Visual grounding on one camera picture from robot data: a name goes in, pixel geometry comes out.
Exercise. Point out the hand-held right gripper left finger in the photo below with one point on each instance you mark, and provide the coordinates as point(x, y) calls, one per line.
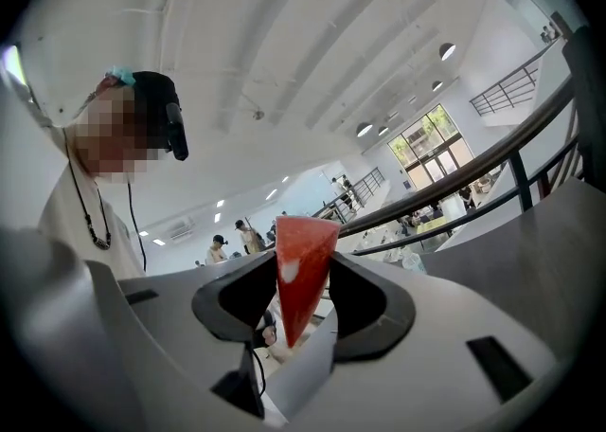
point(170, 307)

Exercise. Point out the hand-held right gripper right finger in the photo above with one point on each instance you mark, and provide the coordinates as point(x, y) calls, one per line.
point(426, 326)

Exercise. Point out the red watermelon slice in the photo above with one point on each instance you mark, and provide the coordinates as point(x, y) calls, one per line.
point(303, 278)

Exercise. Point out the grey wooden table top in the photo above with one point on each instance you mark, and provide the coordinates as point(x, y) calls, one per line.
point(521, 255)

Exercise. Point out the group of ceiling panel lights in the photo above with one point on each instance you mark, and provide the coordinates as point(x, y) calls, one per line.
point(218, 217)

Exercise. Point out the grey stair railing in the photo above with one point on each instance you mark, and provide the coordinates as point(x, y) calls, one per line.
point(364, 188)

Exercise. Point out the person's beige sweatshirt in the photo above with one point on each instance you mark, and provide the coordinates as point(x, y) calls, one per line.
point(52, 212)

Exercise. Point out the black metal railing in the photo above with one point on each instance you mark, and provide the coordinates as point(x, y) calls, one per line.
point(473, 170)

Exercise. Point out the person's head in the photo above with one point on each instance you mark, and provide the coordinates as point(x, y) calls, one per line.
point(113, 136)

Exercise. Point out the large black-framed window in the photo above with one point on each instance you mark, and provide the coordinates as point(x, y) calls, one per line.
point(426, 136)

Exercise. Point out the teal hair scrunchie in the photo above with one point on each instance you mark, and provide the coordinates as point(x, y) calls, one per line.
point(120, 75)

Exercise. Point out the grey balcony railing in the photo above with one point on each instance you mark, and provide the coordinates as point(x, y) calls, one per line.
point(506, 89)

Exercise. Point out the black head-mounted camera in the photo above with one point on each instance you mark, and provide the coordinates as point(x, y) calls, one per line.
point(177, 136)

